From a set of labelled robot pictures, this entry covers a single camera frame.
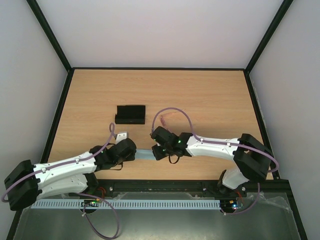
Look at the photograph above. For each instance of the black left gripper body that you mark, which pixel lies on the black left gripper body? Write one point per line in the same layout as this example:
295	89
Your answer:
131	157

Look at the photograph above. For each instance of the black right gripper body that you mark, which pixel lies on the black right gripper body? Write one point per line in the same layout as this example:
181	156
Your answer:
155	152

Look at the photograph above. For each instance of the light blue cleaning cloth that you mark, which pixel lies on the light blue cleaning cloth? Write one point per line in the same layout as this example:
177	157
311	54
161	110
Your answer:
144	154

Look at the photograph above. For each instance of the pink sunglasses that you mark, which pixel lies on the pink sunglasses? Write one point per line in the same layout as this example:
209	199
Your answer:
170	118

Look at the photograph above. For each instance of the black sunglasses case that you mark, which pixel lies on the black sunglasses case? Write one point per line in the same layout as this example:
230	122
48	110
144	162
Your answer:
130	115

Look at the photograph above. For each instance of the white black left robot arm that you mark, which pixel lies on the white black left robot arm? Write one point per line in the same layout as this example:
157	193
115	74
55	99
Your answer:
30	182

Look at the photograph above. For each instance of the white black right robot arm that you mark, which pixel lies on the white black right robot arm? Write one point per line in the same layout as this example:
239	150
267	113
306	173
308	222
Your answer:
252	159

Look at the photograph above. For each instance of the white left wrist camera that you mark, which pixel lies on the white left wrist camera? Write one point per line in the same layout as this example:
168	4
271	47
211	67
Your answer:
121	136

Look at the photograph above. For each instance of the black aluminium frame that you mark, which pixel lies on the black aluminium frame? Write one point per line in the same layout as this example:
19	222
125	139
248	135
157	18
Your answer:
275	185

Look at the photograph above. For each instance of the light blue slotted cable duct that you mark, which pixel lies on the light blue slotted cable duct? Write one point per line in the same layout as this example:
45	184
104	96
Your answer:
128	204

